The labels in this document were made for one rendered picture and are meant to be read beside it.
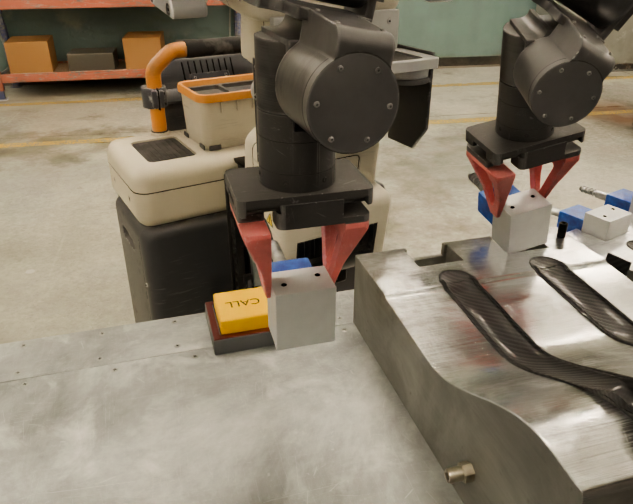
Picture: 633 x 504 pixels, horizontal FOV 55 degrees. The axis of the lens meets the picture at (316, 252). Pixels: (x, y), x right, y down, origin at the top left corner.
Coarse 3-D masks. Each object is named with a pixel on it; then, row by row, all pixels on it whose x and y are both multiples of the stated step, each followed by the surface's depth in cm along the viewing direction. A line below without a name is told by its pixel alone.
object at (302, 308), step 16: (272, 240) 59; (272, 256) 57; (272, 272) 50; (288, 272) 50; (304, 272) 50; (320, 272) 50; (272, 288) 48; (288, 288) 48; (304, 288) 48; (320, 288) 48; (336, 288) 48; (272, 304) 49; (288, 304) 47; (304, 304) 48; (320, 304) 48; (272, 320) 50; (288, 320) 48; (304, 320) 49; (320, 320) 49; (272, 336) 51; (288, 336) 49; (304, 336) 49; (320, 336) 50
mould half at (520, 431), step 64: (384, 256) 67; (512, 256) 67; (576, 256) 67; (384, 320) 61; (448, 320) 56; (576, 320) 57; (448, 384) 48; (512, 384) 45; (448, 448) 50; (512, 448) 40; (576, 448) 36
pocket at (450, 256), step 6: (444, 246) 69; (444, 252) 70; (450, 252) 69; (414, 258) 69; (420, 258) 69; (426, 258) 69; (432, 258) 69; (438, 258) 70; (444, 258) 70; (450, 258) 69; (456, 258) 67; (420, 264) 69; (426, 264) 70; (432, 264) 70
